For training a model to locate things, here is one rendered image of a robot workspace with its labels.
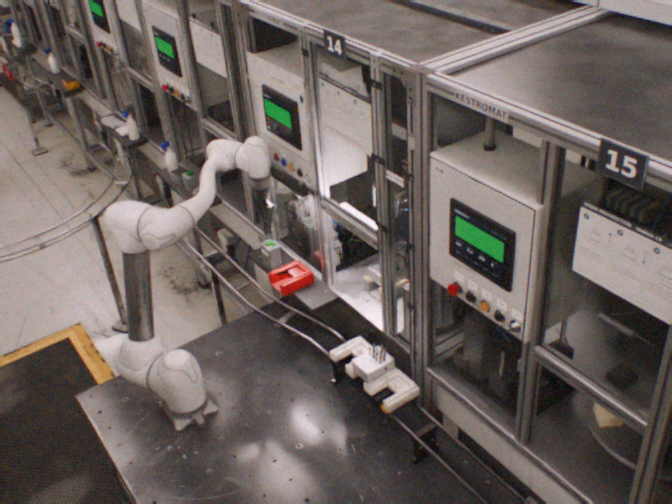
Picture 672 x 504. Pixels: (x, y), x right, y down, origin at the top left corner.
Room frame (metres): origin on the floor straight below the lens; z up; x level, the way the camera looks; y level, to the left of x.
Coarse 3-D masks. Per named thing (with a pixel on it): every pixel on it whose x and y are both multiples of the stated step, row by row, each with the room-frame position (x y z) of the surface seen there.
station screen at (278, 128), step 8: (264, 96) 2.75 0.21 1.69; (264, 104) 2.76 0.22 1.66; (280, 104) 2.65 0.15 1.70; (288, 112) 2.60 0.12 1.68; (272, 120) 2.72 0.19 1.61; (272, 128) 2.73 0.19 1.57; (280, 128) 2.67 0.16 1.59; (288, 128) 2.62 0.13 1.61; (280, 136) 2.68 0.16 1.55; (288, 136) 2.62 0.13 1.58
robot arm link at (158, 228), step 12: (144, 216) 2.25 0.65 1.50; (156, 216) 2.24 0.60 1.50; (168, 216) 2.24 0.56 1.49; (180, 216) 2.26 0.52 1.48; (144, 228) 2.20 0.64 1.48; (156, 228) 2.19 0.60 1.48; (168, 228) 2.20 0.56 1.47; (180, 228) 2.23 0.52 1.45; (144, 240) 2.17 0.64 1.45; (156, 240) 2.16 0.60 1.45; (168, 240) 2.18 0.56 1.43
